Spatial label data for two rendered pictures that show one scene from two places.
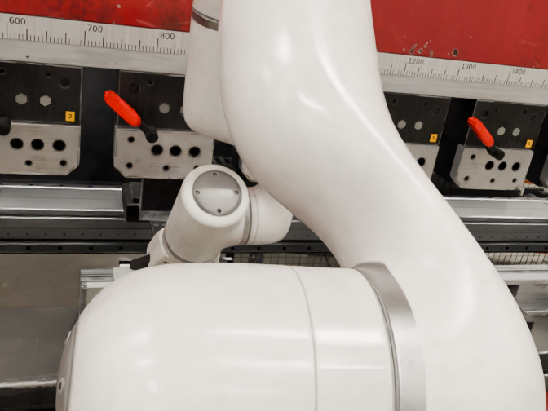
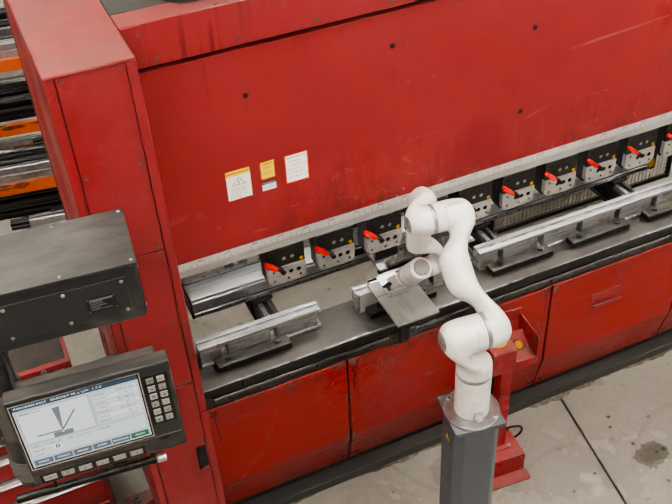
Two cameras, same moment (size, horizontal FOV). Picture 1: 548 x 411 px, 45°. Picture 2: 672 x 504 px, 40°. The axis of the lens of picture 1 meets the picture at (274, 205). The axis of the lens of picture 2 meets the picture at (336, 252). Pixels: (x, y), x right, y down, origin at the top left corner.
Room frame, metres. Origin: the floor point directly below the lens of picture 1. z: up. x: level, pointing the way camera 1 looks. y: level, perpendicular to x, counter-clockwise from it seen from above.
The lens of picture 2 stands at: (-1.79, 0.47, 3.42)
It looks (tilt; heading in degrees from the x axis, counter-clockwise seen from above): 39 degrees down; 358
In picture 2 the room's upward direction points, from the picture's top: 3 degrees counter-clockwise
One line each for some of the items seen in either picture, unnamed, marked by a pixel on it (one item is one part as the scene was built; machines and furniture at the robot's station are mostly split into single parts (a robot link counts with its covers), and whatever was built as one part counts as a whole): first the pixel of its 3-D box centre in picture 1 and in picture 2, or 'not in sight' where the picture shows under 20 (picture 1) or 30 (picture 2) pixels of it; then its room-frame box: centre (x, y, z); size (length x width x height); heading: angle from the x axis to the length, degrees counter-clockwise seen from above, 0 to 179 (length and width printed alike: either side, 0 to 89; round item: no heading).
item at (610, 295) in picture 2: not in sight; (606, 297); (1.20, -0.85, 0.59); 0.15 x 0.02 x 0.07; 110
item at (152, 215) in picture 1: (171, 195); (385, 251); (1.00, 0.17, 1.13); 0.10 x 0.02 x 0.10; 110
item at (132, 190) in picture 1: (158, 216); (369, 250); (1.15, 0.22, 1.01); 0.26 x 0.12 x 0.05; 20
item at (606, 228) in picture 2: not in sight; (597, 232); (1.29, -0.79, 0.89); 0.30 x 0.05 x 0.03; 110
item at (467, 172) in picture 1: (488, 139); (513, 184); (1.19, -0.37, 1.26); 0.15 x 0.09 x 0.17; 110
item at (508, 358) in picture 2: not in sight; (506, 341); (0.81, -0.30, 0.75); 0.20 x 0.16 x 0.18; 106
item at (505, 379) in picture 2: not in sight; (500, 401); (0.81, -0.30, 0.39); 0.05 x 0.05 x 0.54; 16
